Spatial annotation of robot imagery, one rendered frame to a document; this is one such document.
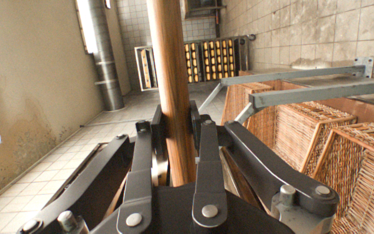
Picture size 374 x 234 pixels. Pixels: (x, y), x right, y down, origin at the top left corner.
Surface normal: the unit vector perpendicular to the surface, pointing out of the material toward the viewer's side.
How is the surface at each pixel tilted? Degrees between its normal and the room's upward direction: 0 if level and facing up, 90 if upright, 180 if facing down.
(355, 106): 0
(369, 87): 90
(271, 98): 90
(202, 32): 90
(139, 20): 90
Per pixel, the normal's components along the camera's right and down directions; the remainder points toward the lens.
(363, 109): -0.99, 0.12
